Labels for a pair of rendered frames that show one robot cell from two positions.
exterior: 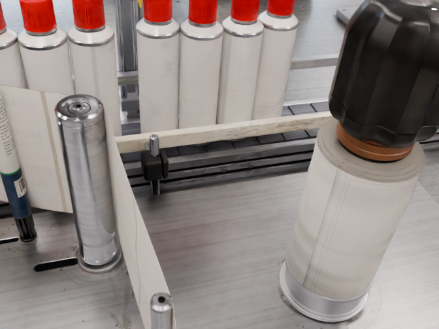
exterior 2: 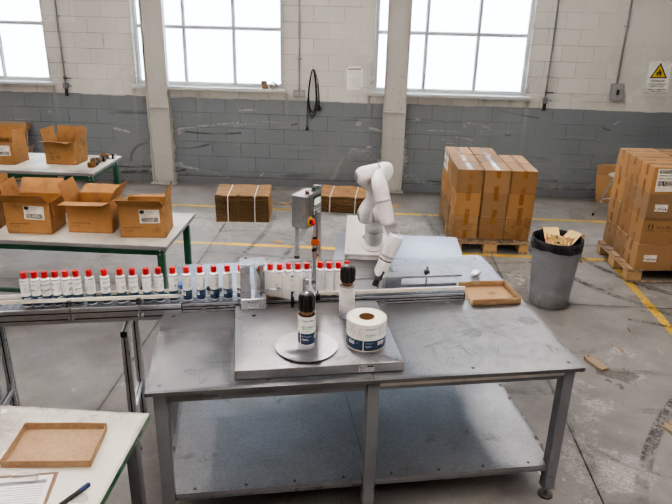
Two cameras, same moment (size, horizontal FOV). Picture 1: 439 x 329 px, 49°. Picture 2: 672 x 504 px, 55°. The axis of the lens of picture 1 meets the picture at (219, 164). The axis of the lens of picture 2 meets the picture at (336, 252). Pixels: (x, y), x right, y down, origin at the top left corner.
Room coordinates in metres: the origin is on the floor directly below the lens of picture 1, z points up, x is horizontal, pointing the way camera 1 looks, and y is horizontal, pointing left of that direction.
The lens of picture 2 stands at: (-2.78, -0.70, 2.48)
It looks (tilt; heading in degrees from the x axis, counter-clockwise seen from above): 21 degrees down; 12
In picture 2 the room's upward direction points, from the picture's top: 1 degrees clockwise
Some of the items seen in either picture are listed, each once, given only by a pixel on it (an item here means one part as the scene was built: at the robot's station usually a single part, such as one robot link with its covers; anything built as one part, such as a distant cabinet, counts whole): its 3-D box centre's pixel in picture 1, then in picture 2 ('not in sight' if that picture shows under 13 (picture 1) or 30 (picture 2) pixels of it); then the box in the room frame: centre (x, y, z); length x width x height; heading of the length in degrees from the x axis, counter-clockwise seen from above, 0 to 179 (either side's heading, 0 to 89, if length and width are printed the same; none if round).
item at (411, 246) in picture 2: not in sight; (398, 259); (1.38, -0.27, 0.81); 0.90 x 0.90 x 0.04; 9
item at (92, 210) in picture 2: not in sight; (96, 204); (1.49, 2.10, 0.96); 0.53 x 0.45 x 0.37; 11
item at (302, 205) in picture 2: not in sight; (306, 208); (0.58, 0.18, 1.38); 0.17 x 0.10 x 0.19; 165
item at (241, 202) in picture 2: not in sight; (244, 202); (4.32, 1.94, 0.16); 0.65 x 0.54 x 0.32; 104
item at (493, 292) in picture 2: not in sight; (489, 292); (0.89, -0.88, 0.85); 0.30 x 0.26 x 0.04; 110
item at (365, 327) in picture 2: not in sight; (366, 329); (0.05, -0.27, 0.95); 0.20 x 0.20 x 0.14
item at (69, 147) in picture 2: not in sight; (64, 145); (3.27, 3.56, 0.97); 0.43 x 0.42 x 0.37; 6
